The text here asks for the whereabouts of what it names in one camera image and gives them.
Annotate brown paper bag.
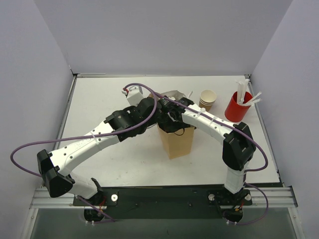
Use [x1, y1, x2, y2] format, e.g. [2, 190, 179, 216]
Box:
[157, 91, 195, 159]

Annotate stack of paper cups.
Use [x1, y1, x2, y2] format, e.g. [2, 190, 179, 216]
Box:
[199, 90, 217, 111]

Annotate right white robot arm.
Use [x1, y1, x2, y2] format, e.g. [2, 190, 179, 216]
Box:
[158, 97, 256, 194]

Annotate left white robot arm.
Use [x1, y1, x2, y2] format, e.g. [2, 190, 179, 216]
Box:
[37, 97, 161, 205]

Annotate red cylindrical straw holder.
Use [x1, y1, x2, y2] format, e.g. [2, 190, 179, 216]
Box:
[224, 92, 251, 122]

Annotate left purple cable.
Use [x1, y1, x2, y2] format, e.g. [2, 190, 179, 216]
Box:
[10, 83, 158, 178]

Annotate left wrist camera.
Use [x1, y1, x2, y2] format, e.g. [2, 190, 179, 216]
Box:
[122, 85, 144, 106]

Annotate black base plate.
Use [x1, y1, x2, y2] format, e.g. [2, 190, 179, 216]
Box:
[73, 185, 252, 221]

